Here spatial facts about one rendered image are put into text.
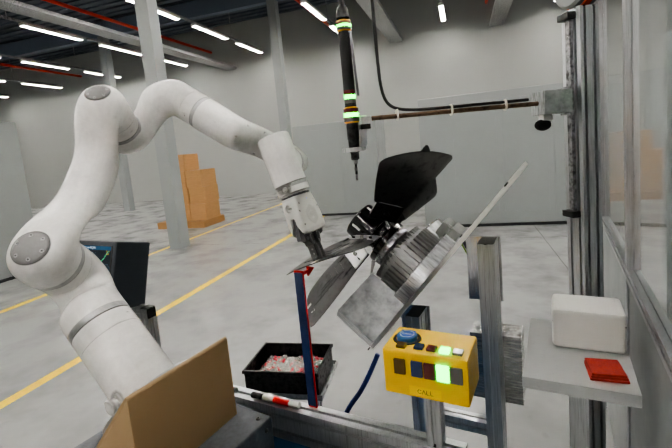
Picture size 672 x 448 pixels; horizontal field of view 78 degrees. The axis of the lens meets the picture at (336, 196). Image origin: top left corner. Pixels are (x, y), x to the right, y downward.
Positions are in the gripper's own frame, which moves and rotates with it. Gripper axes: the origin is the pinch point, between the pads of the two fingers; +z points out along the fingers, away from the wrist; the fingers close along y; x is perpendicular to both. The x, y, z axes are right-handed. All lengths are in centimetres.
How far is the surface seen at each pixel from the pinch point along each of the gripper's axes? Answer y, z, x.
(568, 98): 57, -14, -65
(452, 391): -18.8, 29.3, -29.4
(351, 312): 10.8, 20.4, 3.8
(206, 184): 573, -153, 601
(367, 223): 26.8, -0.5, -2.9
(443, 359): -18.7, 23.4, -30.0
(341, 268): 26.5, 10.5, 11.5
